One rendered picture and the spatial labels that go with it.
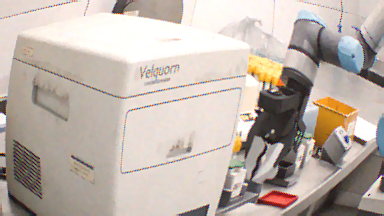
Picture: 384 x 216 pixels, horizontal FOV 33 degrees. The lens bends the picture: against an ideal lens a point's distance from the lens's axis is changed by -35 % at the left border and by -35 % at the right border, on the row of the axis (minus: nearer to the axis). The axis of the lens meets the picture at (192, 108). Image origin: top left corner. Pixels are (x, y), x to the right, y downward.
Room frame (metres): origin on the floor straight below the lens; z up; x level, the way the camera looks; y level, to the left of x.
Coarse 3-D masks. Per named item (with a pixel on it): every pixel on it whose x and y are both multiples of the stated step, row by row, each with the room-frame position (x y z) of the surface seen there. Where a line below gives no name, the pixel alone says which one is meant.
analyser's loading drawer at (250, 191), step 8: (248, 184) 1.35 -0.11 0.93; (256, 184) 1.35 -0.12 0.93; (224, 192) 1.26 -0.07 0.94; (232, 192) 1.26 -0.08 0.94; (240, 192) 1.30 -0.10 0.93; (248, 192) 1.35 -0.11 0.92; (256, 192) 1.34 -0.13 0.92; (224, 200) 1.26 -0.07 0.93; (232, 200) 1.27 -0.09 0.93; (240, 200) 1.29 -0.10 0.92; (248, 200) 1.31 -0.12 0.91; (256, 200) 1.34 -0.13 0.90; (224, 208) 1.25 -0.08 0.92; (232, 208) 1.26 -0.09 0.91
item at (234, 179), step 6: (228, 168) 1.27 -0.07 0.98; (234, 168) 1.28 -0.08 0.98; (240, 168) 1.30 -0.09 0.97; (228, 174) 1.27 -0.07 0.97; (234, 174) 1.27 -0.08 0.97; (240, 174) 1.28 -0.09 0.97; (228, 180) 1.27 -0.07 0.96; (234, 180) 1.27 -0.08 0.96; (240, 180) 1.29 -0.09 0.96; (228, 186) 1.27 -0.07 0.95; (234, 186) 1.27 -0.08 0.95; (240, 186) 1.29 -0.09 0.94; (234, 192) 1.28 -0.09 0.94; (234, 198) 1.29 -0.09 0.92
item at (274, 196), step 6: (270, 192) 1.45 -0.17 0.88; (276, 192) 1.46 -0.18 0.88; (282, 192) 1.45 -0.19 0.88; (258, 198) 1.41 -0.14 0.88; (264, 198) 1.43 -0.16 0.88; (270, 198) 1.43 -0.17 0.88; (276, 198) 1.43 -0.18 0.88; (282, 198) 1.43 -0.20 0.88; (288, 198) 1.43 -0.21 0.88; (294, 198) 1.42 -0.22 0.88; (270, 204) 1.39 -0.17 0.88; (276, 204) 1.39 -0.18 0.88; (282, 204) 1.38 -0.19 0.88; (288, 204) 1.39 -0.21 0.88
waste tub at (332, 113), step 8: (328, 96) 1.98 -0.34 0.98; (320, 104) 1.86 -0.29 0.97; (328, 104) 1.98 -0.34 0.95; (336, 104) 1.97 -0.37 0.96; (344, 104) 1.95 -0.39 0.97; (320, 112) 1.86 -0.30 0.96; (328, 112) 1.85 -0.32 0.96; (336, 112) 1.83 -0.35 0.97; (344, 112) 1.95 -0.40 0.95; (352, 112) 1.86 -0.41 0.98; (320, 120) 1.86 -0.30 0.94; (328, 120) 1.84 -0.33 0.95; (336, 120) 1.83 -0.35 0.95; (344, 120) 1.81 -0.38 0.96; (352, 120) 1.87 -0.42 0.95; (320, 128) 1.85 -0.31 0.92; (328, 128) 1.84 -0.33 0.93; (336, 128) 1.83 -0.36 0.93; (344, 128) 1.81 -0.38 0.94; (352, 128) 1.89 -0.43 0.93; (320, 136) 1.85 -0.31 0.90; (328, 136) 1.84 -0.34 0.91; (352, 136) 1.91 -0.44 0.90; (320, 144) 1.85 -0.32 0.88
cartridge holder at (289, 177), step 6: (282, 162) 1.58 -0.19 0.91; (288, 162) 1.57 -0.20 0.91; (282, 168) 1.53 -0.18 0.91; (288, 168) 1.53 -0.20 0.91; (294, 168) 1.56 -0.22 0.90; (276, 174) 1.53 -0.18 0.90; (282, 174) 1.53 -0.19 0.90; (288, 174) 1.54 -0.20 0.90; (294, 174) 1.56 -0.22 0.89; (270, 180) 1.54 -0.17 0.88; (276, 180) 1.53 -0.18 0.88; (282, 180) 1.52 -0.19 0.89; (288, 180) 1.52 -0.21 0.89; (294, 180) 1.54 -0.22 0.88
